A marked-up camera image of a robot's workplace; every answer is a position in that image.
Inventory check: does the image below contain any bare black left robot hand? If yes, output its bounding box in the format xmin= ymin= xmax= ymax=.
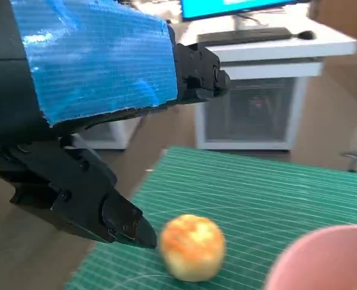
xmin=0 ymin=0 xmax=231 ymax=250

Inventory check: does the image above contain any round bread bun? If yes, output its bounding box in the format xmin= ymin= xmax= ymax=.
xmin=159 ymin=213 xmax=227 ymax=282

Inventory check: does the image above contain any pink bowl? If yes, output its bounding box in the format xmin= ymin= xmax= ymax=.
xmin=264 ymin=225 xmax=357 ymax=290

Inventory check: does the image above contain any computer monitor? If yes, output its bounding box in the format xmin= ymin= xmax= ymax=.
xmin=180 ymin=0 xmax=312 ymax=22

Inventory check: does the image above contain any black keyboard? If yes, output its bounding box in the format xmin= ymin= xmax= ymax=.
xmin=198 ymin=27 xmax=292 ymax=44

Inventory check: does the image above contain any white mesh cabinet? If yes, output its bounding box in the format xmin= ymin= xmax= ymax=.
xmin=195 ymin=77 xmax=307 ymax=151

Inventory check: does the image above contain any white desk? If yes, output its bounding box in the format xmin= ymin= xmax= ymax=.
xmin=178 ymin=16 xmax=357 ymax=78

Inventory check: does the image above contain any green cutting mat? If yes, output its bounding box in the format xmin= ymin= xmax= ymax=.
xmin=65 ymin=145 xmax=357 ymax=290

